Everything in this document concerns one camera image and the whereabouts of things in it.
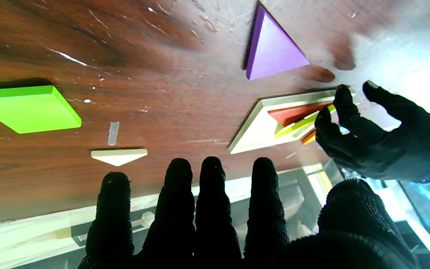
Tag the green tangram square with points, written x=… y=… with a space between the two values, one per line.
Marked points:
x=28 y=110

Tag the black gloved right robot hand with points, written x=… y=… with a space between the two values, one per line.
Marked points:
x=215 y=231

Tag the purple tangram triangle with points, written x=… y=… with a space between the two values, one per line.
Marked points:
x=271 y=48

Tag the large red tangram triangle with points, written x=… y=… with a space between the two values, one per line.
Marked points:
x=293 y=114

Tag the orange tangram parallelogram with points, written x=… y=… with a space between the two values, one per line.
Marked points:
x=309 y=137

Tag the small glass ball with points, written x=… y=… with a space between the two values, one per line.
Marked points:
x=147 y=219

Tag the small natural wood triangle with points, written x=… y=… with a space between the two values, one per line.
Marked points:
x=118 y=156

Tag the square wooden puzzle tray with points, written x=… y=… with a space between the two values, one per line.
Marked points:
x=259 y=130

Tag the clear tape strip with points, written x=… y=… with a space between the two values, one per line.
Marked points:
x=113 y=133

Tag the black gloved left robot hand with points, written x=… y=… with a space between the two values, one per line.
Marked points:
x=390 y=142

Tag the large yellow tangram triangle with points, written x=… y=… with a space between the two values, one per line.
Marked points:
x=297 y=125

